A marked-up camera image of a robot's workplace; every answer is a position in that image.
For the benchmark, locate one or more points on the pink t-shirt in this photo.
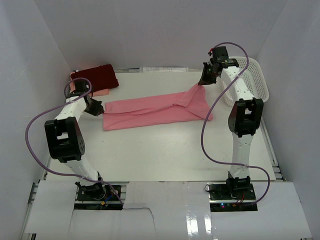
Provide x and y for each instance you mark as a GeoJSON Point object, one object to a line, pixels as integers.
{"type": "Point", "coordinates": [186, 106]}

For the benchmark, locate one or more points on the white paper sheet at wall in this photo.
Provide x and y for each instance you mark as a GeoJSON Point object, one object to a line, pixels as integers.
{"type": "Point", "coordinates": [163, 69]}

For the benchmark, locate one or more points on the peach folded t-shirt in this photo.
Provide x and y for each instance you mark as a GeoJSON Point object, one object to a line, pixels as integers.
{"type": "Point", "coordinates": [100, 92]}

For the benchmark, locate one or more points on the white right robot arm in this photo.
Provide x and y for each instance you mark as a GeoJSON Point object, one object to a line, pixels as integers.
{"type": "Point", "coordinates": [243, 122]}

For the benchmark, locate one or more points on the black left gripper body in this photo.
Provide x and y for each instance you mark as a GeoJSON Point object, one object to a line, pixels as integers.
{"type": "Point", "coordinates": [94, 108]}

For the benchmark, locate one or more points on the dark red folded t-shirt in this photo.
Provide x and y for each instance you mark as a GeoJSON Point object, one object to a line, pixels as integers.
{"type": "Point", "coordinates": [101, 77]}

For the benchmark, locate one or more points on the white front cover board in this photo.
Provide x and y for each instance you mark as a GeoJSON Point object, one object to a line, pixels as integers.
{"type": "Point", "coordinates": [165, 211]}

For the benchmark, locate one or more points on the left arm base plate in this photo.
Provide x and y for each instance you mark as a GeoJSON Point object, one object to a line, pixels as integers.
{"type": "Point", "coordinates": [102, 199]}

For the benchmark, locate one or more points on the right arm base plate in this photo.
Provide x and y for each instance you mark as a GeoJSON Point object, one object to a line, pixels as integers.
{"type": "Point", "coordinates": [221, 201]}

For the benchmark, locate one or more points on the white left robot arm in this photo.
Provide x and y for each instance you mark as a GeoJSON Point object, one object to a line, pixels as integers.
{"type": "Point", "coordinates": [65, 140]}

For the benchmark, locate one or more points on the white perforated plastic basket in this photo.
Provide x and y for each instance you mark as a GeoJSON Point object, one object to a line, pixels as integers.
{"type": "Point", "coordinates": [253, 78]}

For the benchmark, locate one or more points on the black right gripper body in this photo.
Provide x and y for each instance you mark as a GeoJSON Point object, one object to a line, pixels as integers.
{"type": "Point", "coordinates": [208, 76]}

